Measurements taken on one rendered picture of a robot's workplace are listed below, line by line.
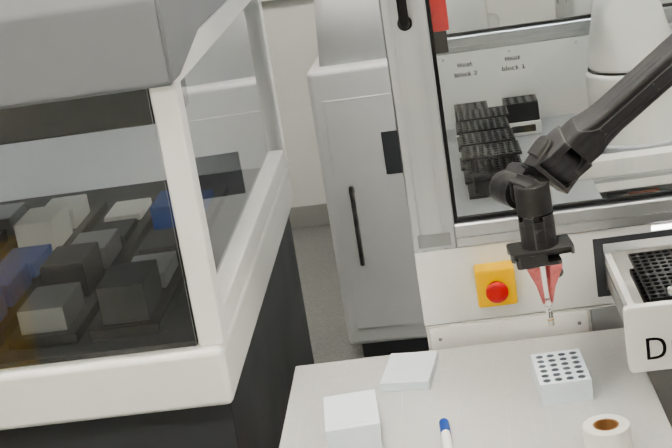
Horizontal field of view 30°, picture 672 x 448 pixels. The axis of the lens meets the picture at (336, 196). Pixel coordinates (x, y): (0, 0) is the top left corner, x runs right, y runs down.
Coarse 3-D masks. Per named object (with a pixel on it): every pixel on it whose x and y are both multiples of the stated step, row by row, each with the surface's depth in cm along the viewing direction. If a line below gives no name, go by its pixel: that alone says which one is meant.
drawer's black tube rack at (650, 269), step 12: (648, 252) 226; (660, 252) 224; (636, 264) 221; (648, 264) 220; (660, 264) 219; (636, 276) 223; (648, 276) 214; (660, 276) 214; (648, 288) 210; (660, 288) 210; (648, 300) 212
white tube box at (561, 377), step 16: (560, 352) 215; (576, 352) 214; (544, 368) 210; (560, 368) 209; (576, 368) 208; (544, 384) 204; (560, 384) 204; (576, 384) 204; (544, 400) 205; (560, 400) 204; (576, 400) 204
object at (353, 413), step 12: (336, 396) 208; (348, 396) 207; (360, 396) 207; (372, 396) 206; (324, 408) 205; (336, 408) 204; (348, 408) 203; (360, 408) 202; (372, 408) 202; (336, 420) 200; (348, 420) 199; (360, 420) 198; (372, 420) 198; (336, 432) 197; (348, 432) 197; (360, 432) 197; (372, 432) 197; (336, 444) 198; (348, 444) 198; (360, 444) 198; (372, 444) 198
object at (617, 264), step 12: (612, 252) 230; (624, 252) 230; (636, 252) 229; (612, 264) 224; (624, 264) 230; (612, 276) 222; (624, 276) 231; (612, 288) 222; (624, 288) 212; (636, 288) 227; (624, 300) 209; (636, 300) 222
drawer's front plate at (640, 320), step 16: (640, 304) 196; (656, 304) 195; (624, 320) 196; (640, 320) 196; (656, 320) 196; (640, 336) 196; (656, 336) 196; (640, 352) 197; (656, 352) 197; (640, 368) 198; (656, 368) 198
